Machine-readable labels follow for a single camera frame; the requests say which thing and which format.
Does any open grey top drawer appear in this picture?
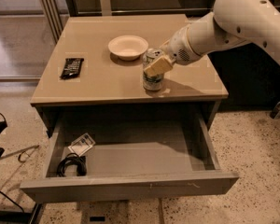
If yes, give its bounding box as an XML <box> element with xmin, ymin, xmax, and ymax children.
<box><xmin>21</xmin><ymin>117</ymin><xmax>239</xmax><ymax>203</ymax></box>

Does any metal window railing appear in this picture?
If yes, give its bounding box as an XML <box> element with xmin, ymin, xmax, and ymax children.
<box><xmin>40</xmin><ymin>0</ymin><xmax>215</xmax><ymax>39</ymax></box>

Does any metal hook on floor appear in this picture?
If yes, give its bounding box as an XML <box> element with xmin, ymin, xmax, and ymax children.
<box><xmin>0</xmin><ymin>145</ymin><xmax>39</xmax><ymax>163</ymax></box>

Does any beige cabinet with tan top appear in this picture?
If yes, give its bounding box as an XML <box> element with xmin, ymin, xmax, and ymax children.
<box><xmin>31</xmin><ymin>15</ymin><xmax>228</xmax><ymax>133</ymax></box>

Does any black snack bar wrapper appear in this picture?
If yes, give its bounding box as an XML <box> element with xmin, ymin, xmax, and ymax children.
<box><xmin>60</xmin><ymin>58</ymin><xmax>84</xmax><ymax>79</ymax></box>

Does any green 7up soda can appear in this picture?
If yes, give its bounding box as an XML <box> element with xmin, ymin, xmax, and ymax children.
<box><xmin>142</xmin><ymin>48</ymin><xmax>166</xmax><ymax>92</ymax></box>

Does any coiled black cable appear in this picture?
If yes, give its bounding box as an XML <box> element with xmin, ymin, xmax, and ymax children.
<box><xmin>56</xmin><ymin>152</ymin><xmax>88</xmax><ymax>177</ymax></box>

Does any white paper bowl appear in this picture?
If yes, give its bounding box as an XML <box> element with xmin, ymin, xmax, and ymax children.
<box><xmin>108</xmin><ymin>35</ymin><xmax>148</xmax><ymax>61</ymax></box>

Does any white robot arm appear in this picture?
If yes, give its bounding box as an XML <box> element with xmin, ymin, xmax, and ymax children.
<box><xmin>144</xmin><ymin>0</ymin><xmax>280</xmax><ymax>77</ymax></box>

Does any small grey floor object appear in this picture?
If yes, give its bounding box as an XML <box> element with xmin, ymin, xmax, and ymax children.
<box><xmin>270</xmin><ymin>101</ymin><xmax>280</xmax><ymax>119</ymax></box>

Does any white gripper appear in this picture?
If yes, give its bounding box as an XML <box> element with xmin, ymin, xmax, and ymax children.
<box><xmin>144</xmin><ymin>26</ymin><xmax>202</xmax><ymax>77</ymax></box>

